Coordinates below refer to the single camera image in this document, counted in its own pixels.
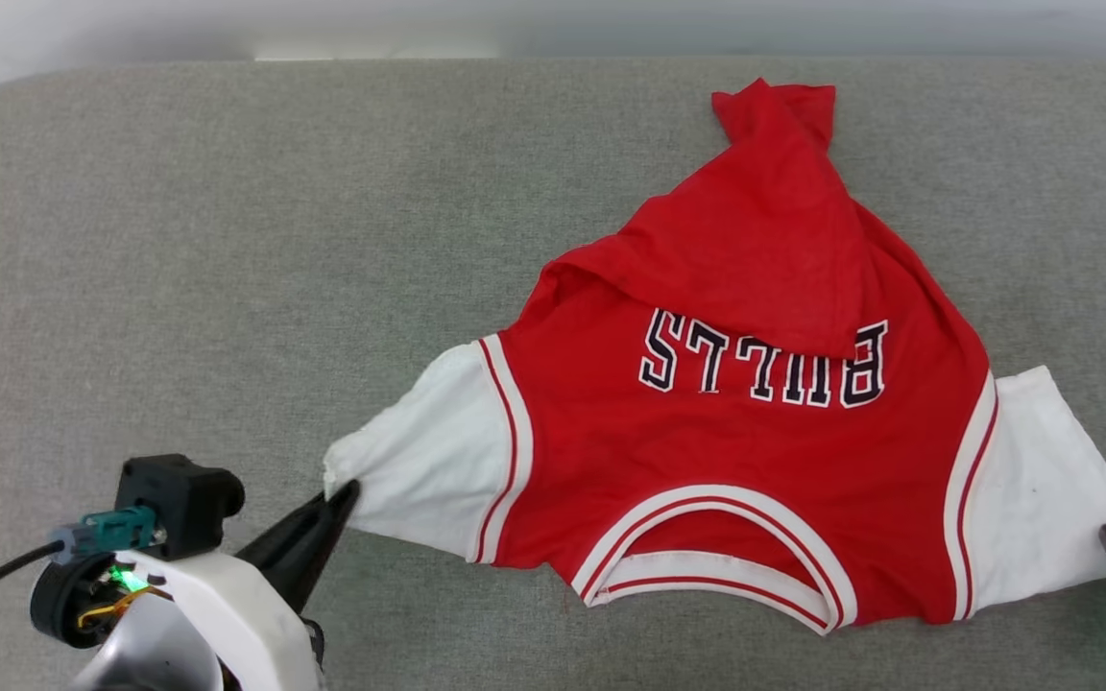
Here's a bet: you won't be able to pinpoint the teal cable connector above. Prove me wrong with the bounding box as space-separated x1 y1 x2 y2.
52 506 162 565

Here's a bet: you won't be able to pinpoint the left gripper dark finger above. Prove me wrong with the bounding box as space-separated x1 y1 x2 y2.
236 480 354 577
265 480 362 615

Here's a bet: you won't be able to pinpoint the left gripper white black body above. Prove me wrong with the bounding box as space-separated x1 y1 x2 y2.
30 549 326 691

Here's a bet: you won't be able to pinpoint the red Bulls jersey white sleeves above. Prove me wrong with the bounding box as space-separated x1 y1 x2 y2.
323 79 1106 636

